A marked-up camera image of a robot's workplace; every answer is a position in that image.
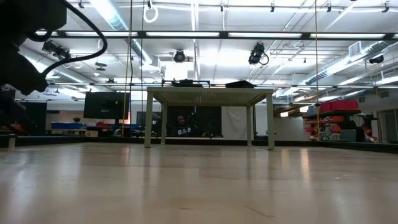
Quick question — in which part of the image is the white hanging cable loop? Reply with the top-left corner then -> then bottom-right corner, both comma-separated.
142,0 -> 159,24

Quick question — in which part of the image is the person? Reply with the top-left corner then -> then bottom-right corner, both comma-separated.
172,114 -> 196,138

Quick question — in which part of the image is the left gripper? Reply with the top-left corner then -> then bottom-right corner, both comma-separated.
0,37 -> 50,96

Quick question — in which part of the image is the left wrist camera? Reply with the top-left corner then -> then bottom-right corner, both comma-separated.
0,0 -> 68,41

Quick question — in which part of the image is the black wall monitor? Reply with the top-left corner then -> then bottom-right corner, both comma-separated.
83,91 -> 131,120

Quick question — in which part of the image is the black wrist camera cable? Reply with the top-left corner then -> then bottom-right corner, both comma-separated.
27,0 -> 108,76

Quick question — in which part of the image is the rack with red bins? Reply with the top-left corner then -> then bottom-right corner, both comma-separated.
303,99 -> 379,143

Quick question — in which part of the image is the green perforated metal shelf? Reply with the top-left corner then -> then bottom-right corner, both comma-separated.
144,86 -> 275,151

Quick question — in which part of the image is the black aluminium frame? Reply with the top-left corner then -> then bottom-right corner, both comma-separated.
0,133 -> 398,155

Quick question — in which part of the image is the long ceiling light strip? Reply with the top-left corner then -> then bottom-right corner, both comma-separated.
34,30 -> 398,40

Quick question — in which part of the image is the black ceiling spotlight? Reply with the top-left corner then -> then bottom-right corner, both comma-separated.
42,39 -> 72,60
368,54 -> 385,65
173,49 -> 187,63
248,42 -> 270,66

